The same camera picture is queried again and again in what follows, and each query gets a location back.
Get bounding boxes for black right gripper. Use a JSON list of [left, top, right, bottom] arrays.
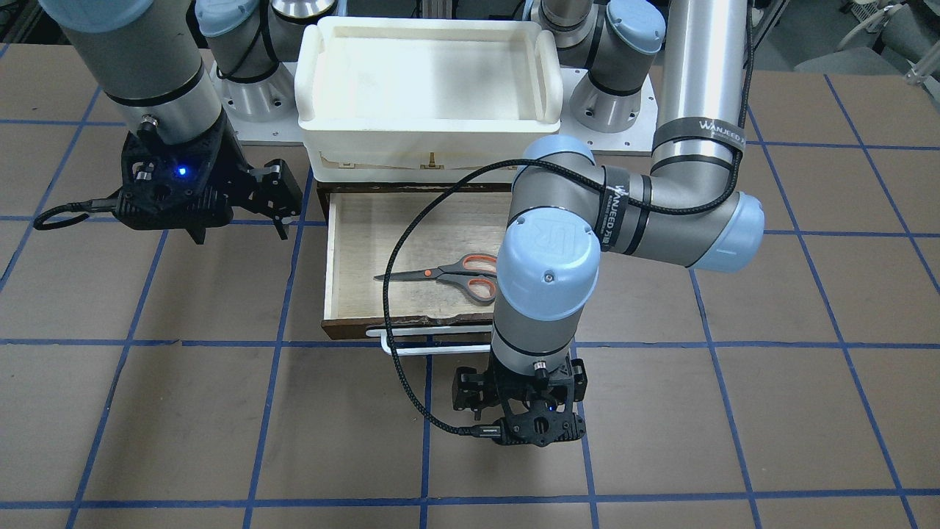
[[185, 159, 303, 245]]

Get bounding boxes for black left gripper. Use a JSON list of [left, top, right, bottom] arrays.
[[452, 357, 588, 413]]

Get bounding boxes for grey orange scissors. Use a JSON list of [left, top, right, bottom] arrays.
[[388, 253, 497, 304]]

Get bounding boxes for wooden drawer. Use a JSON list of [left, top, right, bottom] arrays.
[[322, 190, 510, 339]]

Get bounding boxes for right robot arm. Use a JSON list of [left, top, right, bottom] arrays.
[[33, 1, 303, 244]]

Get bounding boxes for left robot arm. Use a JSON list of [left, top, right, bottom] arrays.
[[453, 1, 764, 412]]

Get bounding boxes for white plastic drawer cabinet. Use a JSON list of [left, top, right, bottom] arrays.
[[294, 17, 563, 183]]

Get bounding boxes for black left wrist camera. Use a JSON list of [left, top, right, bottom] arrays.
[[493, 401, 585, 447]]

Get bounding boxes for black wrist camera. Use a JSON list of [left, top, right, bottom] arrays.
[[493, 401, 585, 447], [113, 114, 250, 230]]

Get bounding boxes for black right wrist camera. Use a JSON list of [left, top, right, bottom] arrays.
[[113, 114, 250, 230]]

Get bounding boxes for black braided cable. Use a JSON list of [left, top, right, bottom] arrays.
[[33, 197, 126, 231]]

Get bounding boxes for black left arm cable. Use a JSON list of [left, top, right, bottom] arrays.
[[382, 0, 757, 440]]

